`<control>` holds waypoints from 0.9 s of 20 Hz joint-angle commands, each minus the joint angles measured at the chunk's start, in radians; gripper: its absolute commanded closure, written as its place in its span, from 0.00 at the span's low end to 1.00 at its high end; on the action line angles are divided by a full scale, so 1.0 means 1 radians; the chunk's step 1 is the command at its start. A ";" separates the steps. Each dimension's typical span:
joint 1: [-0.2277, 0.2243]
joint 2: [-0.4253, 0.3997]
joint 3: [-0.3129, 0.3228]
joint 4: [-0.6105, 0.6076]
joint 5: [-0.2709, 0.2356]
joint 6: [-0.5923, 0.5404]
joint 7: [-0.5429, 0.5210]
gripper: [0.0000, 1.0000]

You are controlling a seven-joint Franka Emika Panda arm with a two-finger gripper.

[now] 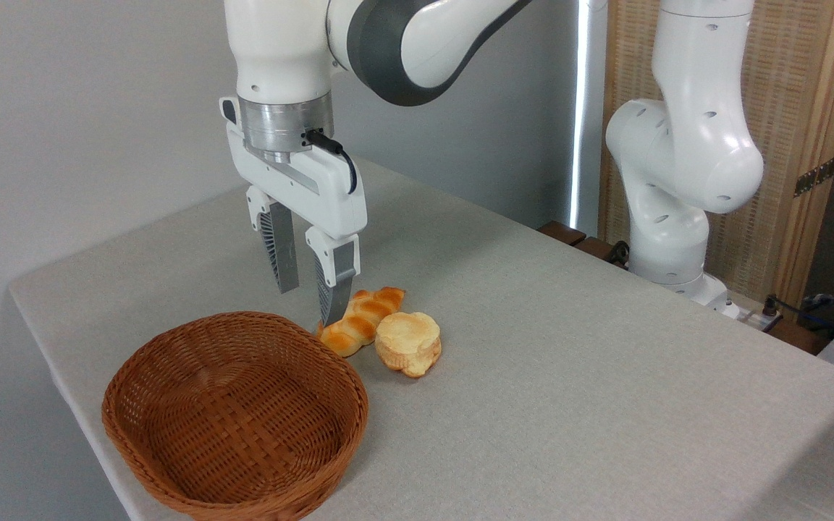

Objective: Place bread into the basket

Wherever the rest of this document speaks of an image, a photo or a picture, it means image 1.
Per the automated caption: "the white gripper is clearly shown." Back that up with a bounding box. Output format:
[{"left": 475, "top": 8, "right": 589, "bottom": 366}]
[{"left": 219, "top": 97, "right": 368, "bottom": 328}]

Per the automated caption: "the round pale bread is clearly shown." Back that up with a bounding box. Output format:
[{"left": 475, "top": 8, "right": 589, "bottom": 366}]
[{"left": 375, "top": 312, "right": 442, "bottom": 378}]

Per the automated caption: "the braided golden bread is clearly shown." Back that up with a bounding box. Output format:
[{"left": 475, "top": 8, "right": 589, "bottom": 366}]
[{"left": 316, "top": 287, "right": 406, "bottom": 358}]

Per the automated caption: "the brown woven wicker basket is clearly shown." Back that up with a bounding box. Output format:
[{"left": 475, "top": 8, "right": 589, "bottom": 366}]
[{"left": 101, "top": 311, "right": 370, "bottom": 521}]

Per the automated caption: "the brown wooden block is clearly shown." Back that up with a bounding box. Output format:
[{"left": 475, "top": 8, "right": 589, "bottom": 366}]
[
  {"left": 537, "top": 221, "right": 588, "bottom": 247},
  {"left": 575, "top": 237, "right": 617, "bottom": 263}
]

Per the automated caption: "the grey tablecloth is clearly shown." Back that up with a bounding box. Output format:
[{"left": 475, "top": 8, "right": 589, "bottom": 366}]
[{"left": 8, "top": 158, "right": 834, "bottom": 521}]

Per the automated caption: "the white power strip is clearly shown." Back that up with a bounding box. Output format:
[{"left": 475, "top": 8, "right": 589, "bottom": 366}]
[{"left": 721, "top": 298, "right": 784, "bottom": 334}]

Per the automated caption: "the wooden rattan folding screen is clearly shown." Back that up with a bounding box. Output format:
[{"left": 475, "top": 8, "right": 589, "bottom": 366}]
[{"left": 598, "top": 0, "right": 834, "bottom": 312}]

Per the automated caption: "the metal screen hinge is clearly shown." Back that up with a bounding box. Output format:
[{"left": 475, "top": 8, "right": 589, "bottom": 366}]
[{"left": 793, "top": 156, "right": 834, "bottom": 198}]

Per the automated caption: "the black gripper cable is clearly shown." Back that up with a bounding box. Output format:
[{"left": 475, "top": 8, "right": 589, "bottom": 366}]
[{"left": 303, "top": 129, "right": 358, "bottom": 195}]

